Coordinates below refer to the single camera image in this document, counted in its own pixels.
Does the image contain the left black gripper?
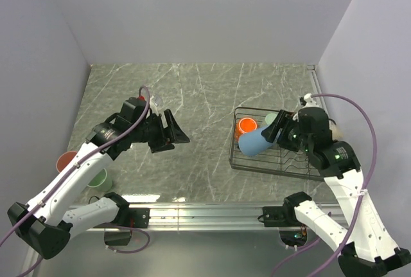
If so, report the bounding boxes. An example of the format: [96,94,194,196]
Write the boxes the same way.
[132,109,189,153]

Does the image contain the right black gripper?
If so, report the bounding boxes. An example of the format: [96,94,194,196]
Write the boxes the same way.
[261,109,312,153]

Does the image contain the pale green plastic cup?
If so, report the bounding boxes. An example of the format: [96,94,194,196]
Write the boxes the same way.
[264,112,277,126]

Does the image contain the blue plastic cup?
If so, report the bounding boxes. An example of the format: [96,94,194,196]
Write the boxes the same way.
[238,126,274,157]

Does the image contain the orange mug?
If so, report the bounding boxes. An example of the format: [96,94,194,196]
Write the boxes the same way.
[234,117,258,141]

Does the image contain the beige plastic cup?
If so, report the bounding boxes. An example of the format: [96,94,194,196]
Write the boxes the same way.
[330,124,343,140]

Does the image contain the salmon plastic cup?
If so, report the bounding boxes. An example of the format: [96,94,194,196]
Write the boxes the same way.
[56,151,77,173]

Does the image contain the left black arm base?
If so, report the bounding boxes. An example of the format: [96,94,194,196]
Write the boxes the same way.
[87,192,150,254]

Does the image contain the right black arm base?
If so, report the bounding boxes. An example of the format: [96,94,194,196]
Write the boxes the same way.
[257,206,308,249]

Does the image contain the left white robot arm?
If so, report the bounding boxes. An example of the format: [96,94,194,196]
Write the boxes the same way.
[7,97,190,260]

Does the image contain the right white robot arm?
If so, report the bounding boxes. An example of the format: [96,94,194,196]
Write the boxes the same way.
[261,107,410,276]

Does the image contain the light green plastic cup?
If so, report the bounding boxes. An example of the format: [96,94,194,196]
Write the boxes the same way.
[87,169,112,192]

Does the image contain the black wire dish rack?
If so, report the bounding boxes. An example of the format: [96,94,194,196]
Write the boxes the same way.
[229,107,322,182]

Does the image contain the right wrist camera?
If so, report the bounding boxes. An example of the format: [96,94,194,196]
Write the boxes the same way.
[299,93,320,108]

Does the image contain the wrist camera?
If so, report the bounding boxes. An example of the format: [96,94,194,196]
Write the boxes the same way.
[299,93,320,108]
[150,94,163,114]

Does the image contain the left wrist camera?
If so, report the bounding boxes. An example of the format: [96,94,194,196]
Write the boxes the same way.
[150,94,163,114]

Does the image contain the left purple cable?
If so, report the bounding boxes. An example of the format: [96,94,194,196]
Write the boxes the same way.
[0,85,152,277]

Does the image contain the aluminium mounting rail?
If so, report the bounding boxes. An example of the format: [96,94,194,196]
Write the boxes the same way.
[130,202,282,231]

